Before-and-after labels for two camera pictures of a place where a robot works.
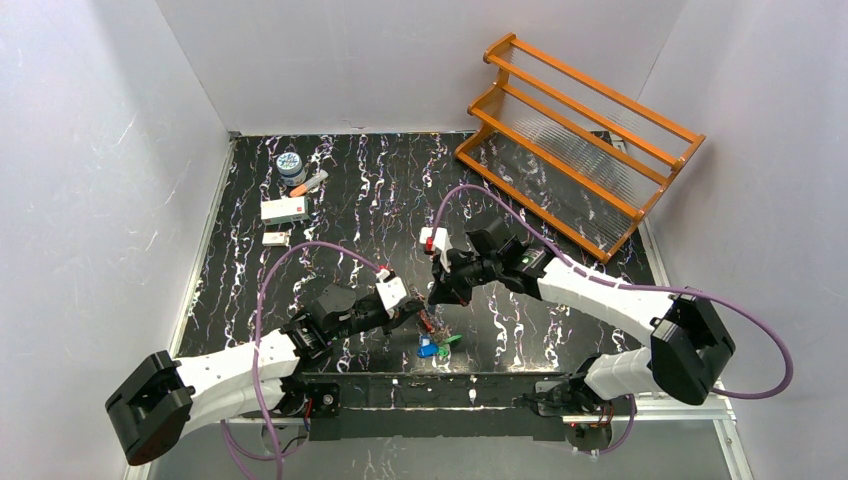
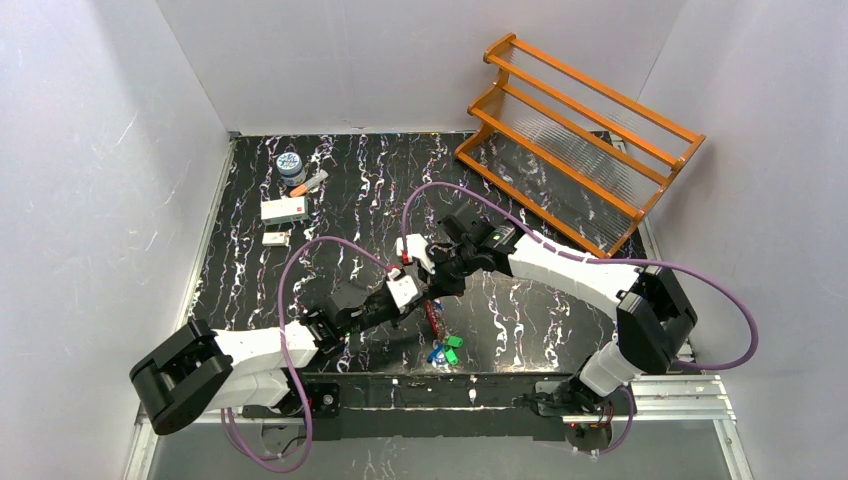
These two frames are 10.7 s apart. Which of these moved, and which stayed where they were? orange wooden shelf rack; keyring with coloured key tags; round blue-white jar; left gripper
Moved: keyring with coloured key tags
Stayed: round blue-white jar; left gripper; orange wooden shelf rack
